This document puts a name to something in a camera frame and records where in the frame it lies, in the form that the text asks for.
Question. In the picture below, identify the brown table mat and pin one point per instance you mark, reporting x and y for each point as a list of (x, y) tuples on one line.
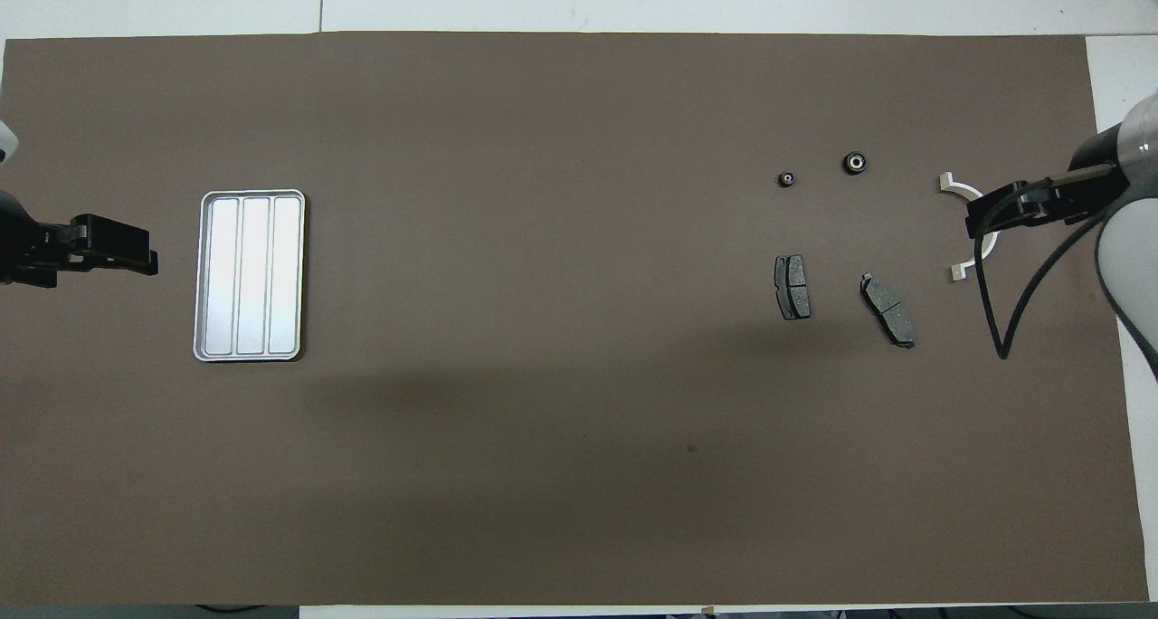
[(579, 239)]

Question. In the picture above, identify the long dark brake pad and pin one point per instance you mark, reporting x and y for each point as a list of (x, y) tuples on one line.
[(888, 311)]

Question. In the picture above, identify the short dark brake pad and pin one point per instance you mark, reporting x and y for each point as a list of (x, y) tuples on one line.
[(793, 287)]

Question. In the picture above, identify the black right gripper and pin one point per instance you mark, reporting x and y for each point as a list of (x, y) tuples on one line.
[(1077, 198)]

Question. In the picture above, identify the white semicircular bracket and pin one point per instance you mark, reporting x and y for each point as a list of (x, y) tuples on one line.
[(988, 250)]

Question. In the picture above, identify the silver metal tray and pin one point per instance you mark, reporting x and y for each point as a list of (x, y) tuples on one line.
[(249, 275)]

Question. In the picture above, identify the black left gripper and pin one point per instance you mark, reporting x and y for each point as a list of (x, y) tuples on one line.
[(32, 252)]

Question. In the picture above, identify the large black bearing gear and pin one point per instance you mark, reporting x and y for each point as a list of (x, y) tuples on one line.
[(855, 162)]

